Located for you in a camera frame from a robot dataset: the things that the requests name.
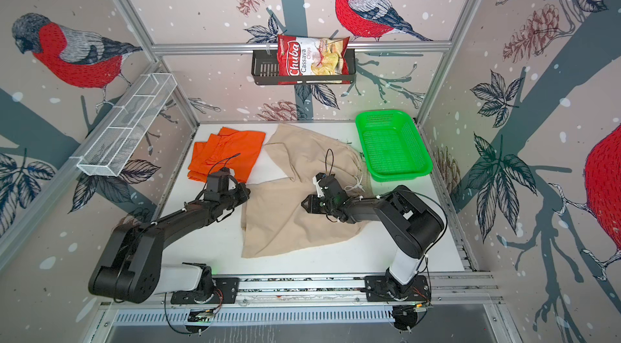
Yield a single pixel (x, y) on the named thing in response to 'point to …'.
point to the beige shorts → (273, 220)
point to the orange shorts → (236, 150)
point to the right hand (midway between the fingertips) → (302, 209)
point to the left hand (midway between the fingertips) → (250, 189)
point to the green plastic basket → (394, 147)
